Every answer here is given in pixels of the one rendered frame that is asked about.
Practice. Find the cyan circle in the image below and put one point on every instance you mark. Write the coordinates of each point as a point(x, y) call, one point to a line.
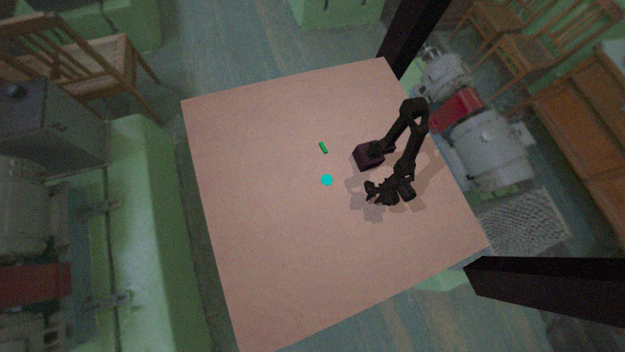
point(326, 179)

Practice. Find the green rectangular post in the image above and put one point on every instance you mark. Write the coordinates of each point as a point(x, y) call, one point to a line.
point(323, 147)

